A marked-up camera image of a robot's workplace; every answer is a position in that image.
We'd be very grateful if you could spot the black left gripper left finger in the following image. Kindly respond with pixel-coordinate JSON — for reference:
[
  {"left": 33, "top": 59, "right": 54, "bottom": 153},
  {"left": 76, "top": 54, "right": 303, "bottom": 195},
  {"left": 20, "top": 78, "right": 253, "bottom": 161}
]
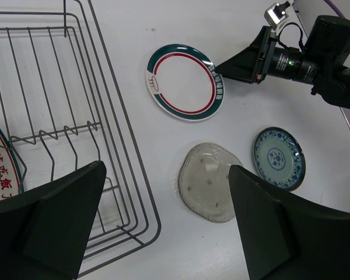
[{"left": 0, "top": 161, "right": 107, "bottom": 279}]

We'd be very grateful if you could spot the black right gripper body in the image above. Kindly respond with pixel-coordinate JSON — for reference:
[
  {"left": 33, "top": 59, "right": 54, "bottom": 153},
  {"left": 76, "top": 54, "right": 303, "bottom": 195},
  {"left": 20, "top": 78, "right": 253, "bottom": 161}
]
[{"left": 252, "top": 26, "right": 317, "bottom": 85}]

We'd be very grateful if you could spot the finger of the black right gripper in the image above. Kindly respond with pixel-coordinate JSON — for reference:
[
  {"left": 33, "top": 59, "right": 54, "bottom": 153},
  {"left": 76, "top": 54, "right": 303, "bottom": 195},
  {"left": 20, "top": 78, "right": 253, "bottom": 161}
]
[{"left": 215, "top": 45, "right": 264, "bottom": 83}]

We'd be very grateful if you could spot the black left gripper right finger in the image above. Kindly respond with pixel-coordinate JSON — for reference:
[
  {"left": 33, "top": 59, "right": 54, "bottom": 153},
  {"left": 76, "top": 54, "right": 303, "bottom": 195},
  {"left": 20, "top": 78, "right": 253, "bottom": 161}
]
[{"left": 229, "top": 165, "right": 350, "bottom": 279}]

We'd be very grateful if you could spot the green red rimmed white plate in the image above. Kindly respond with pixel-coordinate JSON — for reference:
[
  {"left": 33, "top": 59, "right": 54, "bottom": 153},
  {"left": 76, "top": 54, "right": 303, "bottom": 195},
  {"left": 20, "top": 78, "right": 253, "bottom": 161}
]
[{"left": 146, "top": 44, "right": 225, "bottom": 121}]

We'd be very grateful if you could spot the orange sunburst white plate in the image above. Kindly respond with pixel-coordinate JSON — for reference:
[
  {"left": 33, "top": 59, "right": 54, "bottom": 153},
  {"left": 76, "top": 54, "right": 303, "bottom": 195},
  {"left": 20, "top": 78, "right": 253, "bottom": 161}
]
[{"left": 0, "top": 129, "right": 23, "bottom": 201}]

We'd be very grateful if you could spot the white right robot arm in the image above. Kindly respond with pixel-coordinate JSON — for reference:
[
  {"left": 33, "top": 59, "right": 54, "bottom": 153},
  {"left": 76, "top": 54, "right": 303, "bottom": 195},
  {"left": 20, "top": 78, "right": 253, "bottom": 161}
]
[{"left": 215, "top": 15, "right": 350, "bottom": 109}]

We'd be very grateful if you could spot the blue white patterned plate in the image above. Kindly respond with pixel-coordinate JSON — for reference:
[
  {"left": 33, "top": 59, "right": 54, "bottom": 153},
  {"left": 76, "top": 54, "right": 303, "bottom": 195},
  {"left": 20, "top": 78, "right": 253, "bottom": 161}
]
[{"left": 253, "top": 127, "right": 306, "bottom": 191}]

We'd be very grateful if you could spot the clear glass square plate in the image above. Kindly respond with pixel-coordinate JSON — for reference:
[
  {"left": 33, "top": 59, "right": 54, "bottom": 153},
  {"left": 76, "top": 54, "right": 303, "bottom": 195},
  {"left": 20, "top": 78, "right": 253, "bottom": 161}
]
[{"left": 178, "top": 142, "right": 242, "bottom": 223}]

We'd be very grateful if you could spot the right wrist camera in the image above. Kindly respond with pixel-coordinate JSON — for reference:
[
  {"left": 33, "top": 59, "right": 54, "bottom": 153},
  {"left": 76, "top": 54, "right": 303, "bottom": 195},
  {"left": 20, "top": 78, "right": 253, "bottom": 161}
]
[{"left": 264, "top": 1, "right": 293, "bottom": 34}]

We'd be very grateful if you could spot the grey wire dish rack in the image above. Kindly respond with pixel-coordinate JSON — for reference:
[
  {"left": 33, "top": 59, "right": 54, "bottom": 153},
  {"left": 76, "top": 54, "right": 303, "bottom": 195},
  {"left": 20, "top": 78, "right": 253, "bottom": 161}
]
[{"left": 0, "top": 1, "right": 161, "bottom": 279}]

